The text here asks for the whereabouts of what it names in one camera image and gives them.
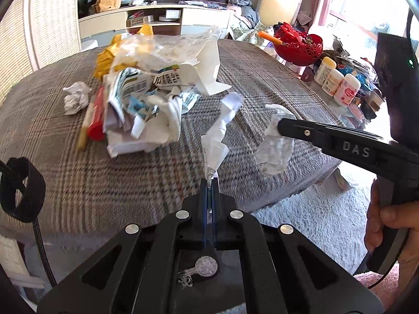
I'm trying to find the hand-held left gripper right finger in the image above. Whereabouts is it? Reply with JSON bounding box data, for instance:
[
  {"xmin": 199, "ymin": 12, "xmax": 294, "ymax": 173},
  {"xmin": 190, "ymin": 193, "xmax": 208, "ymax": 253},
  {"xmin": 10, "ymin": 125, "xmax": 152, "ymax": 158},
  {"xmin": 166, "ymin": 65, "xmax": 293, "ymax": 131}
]
[{"xmin": 210, "ymin": 178, "xmax": 383, "ymax": 314}]

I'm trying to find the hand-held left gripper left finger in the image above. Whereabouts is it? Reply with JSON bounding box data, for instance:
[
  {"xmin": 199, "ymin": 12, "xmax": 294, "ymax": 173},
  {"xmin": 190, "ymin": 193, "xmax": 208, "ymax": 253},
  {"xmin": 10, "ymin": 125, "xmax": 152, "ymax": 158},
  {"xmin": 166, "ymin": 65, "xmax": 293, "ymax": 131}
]
[{"xmin": 37, "ymin": 178, "xmax": 210, "ymax": 314}]

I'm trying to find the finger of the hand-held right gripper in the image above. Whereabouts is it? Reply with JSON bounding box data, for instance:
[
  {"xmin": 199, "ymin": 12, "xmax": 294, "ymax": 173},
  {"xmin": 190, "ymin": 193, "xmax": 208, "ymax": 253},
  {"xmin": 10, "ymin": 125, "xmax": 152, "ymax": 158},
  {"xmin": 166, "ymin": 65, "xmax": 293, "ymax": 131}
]
[
  {"xmin": 277, "ymin": 118, "xmax": 344, "ymax": 150},
  {"xmin": 327, "ymin": 124, "xmax": 392, "ymax": 144}
]

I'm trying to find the white plastic wrap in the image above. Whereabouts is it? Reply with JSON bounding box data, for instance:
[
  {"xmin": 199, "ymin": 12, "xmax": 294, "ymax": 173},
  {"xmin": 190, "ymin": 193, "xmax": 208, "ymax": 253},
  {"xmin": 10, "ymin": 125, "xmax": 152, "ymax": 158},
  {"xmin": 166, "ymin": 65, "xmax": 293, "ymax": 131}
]
[{"xmin": 255, "ymin": 104, "xmax": 297, "ymax": 178}]

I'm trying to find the long white paper strip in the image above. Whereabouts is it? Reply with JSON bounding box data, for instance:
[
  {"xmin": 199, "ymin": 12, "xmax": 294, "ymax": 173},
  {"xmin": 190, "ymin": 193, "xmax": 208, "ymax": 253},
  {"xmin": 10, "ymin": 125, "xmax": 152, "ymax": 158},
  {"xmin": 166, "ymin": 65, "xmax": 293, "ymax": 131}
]
[{"xmin": 200, "ymin": 92, "xmax": 244, "ymax": 180}]

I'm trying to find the yellow padded envelope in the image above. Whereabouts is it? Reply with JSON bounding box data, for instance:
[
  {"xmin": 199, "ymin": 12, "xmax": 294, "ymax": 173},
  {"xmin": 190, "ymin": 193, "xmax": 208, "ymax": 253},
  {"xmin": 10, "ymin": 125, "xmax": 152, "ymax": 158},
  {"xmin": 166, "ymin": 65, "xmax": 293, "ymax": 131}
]
[{"xmin": 93, "ymin": 24, "xmax": 155, "ymax": 80}]

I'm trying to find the person's right hand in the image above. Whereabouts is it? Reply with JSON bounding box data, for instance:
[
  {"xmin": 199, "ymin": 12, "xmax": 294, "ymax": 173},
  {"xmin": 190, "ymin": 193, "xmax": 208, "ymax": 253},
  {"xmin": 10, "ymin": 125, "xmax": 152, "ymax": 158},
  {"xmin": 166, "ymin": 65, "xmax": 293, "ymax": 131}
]
[{"xmin": 364, "ymin": 181, "xmax": 419, "ymax": 298}]

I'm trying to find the pink hairbrush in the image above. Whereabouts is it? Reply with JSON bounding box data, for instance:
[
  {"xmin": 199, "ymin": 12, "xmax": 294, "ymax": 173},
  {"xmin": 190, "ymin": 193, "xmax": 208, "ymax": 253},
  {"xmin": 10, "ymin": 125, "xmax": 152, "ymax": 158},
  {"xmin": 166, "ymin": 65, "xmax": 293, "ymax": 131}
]
[{"xmin": 348, "ymin": 105, "xmax": 366, "ymax": 124}]

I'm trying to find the white bottle pink label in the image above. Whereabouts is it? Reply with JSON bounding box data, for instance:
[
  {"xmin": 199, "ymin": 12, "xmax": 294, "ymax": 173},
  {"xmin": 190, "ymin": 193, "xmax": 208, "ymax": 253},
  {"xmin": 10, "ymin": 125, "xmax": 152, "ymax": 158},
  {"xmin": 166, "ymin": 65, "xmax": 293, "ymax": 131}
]
[{"xmin": 333, "ymin": 73, "xmax": 361, "ymax": 107}]

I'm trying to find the blue packet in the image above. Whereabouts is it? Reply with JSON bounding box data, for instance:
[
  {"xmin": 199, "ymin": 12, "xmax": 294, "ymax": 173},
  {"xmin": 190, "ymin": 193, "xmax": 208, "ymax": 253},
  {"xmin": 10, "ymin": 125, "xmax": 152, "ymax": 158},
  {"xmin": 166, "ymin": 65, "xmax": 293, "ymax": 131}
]
[{"xmin": 337, "ymin": 64, "xmax": 374, "ymax": 93}]

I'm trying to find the white bottle cream label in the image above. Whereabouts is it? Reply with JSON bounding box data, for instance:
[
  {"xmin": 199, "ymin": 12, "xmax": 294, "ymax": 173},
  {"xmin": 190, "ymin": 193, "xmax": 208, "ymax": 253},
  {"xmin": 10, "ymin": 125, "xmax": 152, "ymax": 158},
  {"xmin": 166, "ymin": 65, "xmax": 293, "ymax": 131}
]
[{"xmin": 322, "ymin": 68, "xmax": 344, "ymax": 97}]

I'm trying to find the red lattice basket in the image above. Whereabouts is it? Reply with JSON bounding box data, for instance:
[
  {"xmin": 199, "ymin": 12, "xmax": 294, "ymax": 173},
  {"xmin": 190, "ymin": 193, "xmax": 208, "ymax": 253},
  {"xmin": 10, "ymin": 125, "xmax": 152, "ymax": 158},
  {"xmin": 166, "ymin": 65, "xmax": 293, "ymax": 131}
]
[{"xmin": 273, "ymin": 22, "xmax": 324, "ymax": 67}]

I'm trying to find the large crumpled white paper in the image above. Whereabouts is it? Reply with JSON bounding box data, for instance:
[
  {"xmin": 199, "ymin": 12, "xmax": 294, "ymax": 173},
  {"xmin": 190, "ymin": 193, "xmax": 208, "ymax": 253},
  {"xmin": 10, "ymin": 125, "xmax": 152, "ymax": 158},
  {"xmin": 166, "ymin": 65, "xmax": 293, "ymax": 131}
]
[{"xmin": 106, "ymin": 97, "xmax": 183, "ymax": 158}]

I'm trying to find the orange tube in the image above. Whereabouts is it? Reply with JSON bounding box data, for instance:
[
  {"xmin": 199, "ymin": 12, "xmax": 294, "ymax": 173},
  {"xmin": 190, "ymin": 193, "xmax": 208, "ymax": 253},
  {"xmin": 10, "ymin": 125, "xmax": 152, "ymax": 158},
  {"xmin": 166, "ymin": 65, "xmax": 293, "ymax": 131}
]
[{"xmin": 257, "ymin": 30, "xmax": 284, "ymax": 46}]

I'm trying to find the flattened white carton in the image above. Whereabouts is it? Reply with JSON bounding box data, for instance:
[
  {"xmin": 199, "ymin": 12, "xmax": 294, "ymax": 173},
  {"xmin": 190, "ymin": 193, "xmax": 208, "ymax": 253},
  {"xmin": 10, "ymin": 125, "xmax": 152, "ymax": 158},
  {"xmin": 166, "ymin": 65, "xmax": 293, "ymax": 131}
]
[{"xmin": 149, "ymin": 38, "xmax": 233, "ymax": 96}]

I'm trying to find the silver foil wrapper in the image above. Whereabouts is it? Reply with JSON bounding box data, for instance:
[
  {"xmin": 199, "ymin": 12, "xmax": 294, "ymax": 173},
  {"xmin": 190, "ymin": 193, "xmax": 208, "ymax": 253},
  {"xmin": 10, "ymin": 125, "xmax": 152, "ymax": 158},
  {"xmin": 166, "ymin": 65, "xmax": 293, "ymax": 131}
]
[{"xmin": 170, "ymin": 87, "xmax": 201, "ymax": 114}]

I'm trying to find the grey plaid blanket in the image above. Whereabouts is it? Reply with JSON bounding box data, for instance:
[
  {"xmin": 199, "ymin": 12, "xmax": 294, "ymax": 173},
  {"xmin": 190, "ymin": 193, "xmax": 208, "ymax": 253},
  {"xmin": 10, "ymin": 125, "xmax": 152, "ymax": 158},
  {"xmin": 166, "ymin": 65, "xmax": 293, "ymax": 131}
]
[{"xmin": 0, "ymin": 39, "xmax": 344, "ymax": 246}]

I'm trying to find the blue and white torn wrapper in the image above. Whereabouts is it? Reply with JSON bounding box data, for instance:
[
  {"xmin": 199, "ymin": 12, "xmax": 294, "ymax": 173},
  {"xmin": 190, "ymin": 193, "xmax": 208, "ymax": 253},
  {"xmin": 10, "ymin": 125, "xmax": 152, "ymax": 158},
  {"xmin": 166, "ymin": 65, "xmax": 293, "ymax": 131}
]
[{"xmin": 127, "ymin": 92, "xmax": 162, "ymax": 122}]

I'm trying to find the pile of clothes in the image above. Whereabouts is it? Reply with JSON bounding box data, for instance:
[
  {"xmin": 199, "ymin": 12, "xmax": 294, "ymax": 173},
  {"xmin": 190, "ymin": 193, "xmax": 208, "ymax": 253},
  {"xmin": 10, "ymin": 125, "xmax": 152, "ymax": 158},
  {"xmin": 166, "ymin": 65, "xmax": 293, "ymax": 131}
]
[{"xmin": 227, "ymin": 0, "xmax": 263, "ymax": 40}]

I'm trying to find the white standing air conditioner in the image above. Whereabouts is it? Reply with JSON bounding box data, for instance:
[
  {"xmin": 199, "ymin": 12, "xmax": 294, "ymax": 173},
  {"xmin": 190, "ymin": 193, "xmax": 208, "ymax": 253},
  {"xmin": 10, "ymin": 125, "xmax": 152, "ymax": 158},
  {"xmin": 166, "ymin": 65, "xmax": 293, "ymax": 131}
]
[{"xmin": 256, "ymin": 0, "xmax": 312, "ymax": 29}]

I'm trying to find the pink curtain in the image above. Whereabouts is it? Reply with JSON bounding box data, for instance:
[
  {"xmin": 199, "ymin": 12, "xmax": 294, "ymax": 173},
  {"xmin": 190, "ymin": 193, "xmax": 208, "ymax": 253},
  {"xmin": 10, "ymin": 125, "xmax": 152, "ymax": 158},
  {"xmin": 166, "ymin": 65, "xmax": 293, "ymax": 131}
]
[{"xmin": 317, "ymin": 0, "xmax": 340, "ymax": 29}]

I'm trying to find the red packet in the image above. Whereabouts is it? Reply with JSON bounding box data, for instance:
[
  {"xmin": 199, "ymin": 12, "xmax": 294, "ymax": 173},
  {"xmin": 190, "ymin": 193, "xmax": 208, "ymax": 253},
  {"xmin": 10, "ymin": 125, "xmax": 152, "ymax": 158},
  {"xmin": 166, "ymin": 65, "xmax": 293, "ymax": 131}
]
[{"xmin": 86, "ymin": 85, "xmax": 107, "ymax": 142}]

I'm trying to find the wooden stick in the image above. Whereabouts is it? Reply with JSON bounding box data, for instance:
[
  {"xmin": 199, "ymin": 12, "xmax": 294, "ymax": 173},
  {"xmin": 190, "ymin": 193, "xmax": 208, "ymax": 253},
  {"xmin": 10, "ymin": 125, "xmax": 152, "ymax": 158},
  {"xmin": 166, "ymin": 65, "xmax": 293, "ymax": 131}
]
[{"xmin": 77, "ymin": 102, "xmax": 93, "ymax": 152}]

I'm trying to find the white barcode wrapper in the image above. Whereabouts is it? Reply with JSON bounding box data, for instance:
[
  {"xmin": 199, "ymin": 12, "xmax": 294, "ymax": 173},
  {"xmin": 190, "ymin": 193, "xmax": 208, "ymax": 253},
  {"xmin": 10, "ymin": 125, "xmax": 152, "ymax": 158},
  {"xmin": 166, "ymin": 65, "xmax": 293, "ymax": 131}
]
[{"xmin": 104, "ymin": 67, "xmax": 158, "ymax": 129}]

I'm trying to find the pink fuzzy cloth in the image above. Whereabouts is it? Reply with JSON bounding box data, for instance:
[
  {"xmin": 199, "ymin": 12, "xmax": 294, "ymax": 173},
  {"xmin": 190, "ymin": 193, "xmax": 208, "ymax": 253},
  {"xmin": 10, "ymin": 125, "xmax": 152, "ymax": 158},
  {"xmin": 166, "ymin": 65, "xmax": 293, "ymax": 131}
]
[{"xmin": 354, "ymin": 263, "xmax": 404, "ymax": 314}]

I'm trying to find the clear plastic bag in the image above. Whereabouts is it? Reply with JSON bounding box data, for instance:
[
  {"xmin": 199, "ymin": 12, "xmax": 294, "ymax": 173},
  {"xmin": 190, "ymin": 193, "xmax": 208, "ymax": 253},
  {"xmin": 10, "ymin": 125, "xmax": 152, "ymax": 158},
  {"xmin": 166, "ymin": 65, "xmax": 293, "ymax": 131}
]
[{"xmin": 112, "ymin": 27, "xmax": 220, "ymax": 73}]

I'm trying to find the crumpled white tissue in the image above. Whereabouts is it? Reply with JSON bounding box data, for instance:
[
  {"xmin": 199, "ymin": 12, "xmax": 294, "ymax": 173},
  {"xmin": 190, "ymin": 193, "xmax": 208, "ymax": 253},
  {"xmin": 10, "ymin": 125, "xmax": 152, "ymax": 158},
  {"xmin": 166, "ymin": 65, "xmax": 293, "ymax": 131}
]
[{"xmin": 62, "ymin": 81, "xmax": 92, "ymax": 116}]

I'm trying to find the white television cabinet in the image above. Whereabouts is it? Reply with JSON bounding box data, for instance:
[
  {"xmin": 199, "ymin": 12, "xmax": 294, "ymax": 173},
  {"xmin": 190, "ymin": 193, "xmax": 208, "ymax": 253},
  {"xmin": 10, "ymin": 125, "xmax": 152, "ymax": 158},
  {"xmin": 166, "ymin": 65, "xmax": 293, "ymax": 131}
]
[{"xmin": 78, "ymin": 2, "xmax": 237, "ymax": 52}]

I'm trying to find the beige woven panel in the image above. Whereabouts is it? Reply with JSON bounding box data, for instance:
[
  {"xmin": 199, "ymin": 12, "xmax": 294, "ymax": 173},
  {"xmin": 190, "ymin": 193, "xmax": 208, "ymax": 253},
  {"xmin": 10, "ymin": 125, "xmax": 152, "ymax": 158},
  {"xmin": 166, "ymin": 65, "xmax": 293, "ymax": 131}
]
[{"xmin": 0, "ymin": 0, "xmax": 81, "ymax": 103}]

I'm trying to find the black braided cable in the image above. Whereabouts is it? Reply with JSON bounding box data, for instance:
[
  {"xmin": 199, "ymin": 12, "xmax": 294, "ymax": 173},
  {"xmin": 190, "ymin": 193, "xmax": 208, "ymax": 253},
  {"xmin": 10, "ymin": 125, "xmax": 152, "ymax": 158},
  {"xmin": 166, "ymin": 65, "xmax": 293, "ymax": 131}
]
[{"xmin": 30, "ymin": 218, "xmax": 59, "ymax": 287}]

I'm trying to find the black velcro strap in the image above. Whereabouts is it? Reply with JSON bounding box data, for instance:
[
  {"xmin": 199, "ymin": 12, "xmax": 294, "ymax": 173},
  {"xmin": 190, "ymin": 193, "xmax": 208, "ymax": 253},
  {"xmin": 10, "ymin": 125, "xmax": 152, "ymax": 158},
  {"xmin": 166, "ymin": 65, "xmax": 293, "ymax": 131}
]
[{"xmin": 0, "ymin": 157, "xmax": 47, "ymax": 220}]

